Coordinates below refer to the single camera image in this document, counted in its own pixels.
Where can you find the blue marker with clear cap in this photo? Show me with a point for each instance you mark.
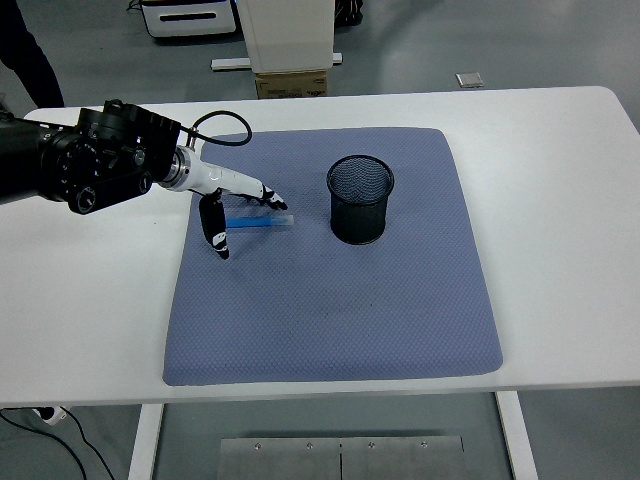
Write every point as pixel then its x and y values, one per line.
pixel 260 222

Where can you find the black mesh pen holder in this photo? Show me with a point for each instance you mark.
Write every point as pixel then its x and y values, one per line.
pixel 359 220

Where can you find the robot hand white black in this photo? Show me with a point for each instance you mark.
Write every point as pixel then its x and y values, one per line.
pixel 220 177

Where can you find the white table leg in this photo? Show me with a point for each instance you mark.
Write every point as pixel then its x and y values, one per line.
pixel 517 440
pixel 145 445

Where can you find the white power strip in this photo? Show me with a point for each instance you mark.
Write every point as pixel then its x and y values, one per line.
pixel 52 415

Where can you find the blue-grey textured mat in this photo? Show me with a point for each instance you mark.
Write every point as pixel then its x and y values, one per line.
pixel 330 310

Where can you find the cardboard box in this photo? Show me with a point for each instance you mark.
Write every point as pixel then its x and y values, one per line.
pixel 290 85

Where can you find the white appliance with black slot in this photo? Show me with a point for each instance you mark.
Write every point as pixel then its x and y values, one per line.
pixel 190 15

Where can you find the white pedestal column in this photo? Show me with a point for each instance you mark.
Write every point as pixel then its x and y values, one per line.
pixel 290 35

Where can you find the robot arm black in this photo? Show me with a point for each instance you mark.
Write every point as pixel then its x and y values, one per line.
pixel 75 160

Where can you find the person's leg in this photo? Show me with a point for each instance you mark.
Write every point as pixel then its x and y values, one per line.
pixel 27 55

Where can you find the grey metal plate with screws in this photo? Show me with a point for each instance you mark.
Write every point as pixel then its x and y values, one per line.
pixel 300 460

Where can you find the small grey floor plate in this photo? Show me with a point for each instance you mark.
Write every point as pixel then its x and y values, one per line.
pixel 469 80

